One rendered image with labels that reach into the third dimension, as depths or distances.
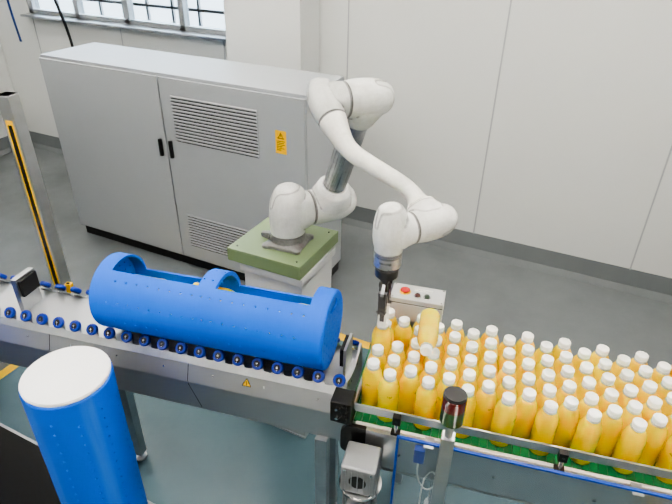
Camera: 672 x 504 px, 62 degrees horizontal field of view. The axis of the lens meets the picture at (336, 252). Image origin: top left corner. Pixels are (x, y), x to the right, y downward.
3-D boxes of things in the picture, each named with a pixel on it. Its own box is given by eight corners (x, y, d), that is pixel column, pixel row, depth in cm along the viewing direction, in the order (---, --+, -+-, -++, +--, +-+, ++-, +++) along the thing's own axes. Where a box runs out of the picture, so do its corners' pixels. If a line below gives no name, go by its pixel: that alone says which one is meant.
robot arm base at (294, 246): (271, 228, 263) (270, 217, 260) (314, 237, 256) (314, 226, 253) (252, 246, 248) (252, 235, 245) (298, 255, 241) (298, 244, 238)
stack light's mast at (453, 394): (438, 424, 158) (444, 383, 150) (460, 429, 157) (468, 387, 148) (435, 441, 153) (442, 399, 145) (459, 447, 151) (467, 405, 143)
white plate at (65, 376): (98, 402, 172) (99, 404, 172) (118, 342, 195) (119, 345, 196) (3, 408, 169) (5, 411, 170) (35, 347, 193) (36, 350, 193)
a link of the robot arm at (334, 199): (299, 204, 258) (341, 196, 266) (312, 232, 251) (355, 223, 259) (336, 69, 196) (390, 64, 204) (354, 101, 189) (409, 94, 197)
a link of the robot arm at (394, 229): (382, 261, 169) (419, 252, 174) (385, 216, 161) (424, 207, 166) (365, 245, 177) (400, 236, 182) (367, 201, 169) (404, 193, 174)
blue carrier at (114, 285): (138, 302, 232) (129, 240, 220) (341, 340, 213) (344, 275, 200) (94, 340, 208) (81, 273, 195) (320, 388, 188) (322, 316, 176)
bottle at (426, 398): (409, 427, 183) (414, 386, 173) (415, 413, 188) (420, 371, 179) (429, 435, 180) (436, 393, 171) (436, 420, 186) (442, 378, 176)
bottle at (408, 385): (391, 409, 190) (395, 368, 180) (407, 401, 193) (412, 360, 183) (404, 423, 184) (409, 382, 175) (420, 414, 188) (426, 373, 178)
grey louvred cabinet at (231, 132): (127, 208, 509) (94, 42, 434) (340, 268, 429) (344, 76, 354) (80, 234, 467) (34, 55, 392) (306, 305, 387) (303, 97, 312)
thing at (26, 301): (38, 297, 236) (28, 266, 228) (46, 299, 235) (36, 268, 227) (20, 311, 227) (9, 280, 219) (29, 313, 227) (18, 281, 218)
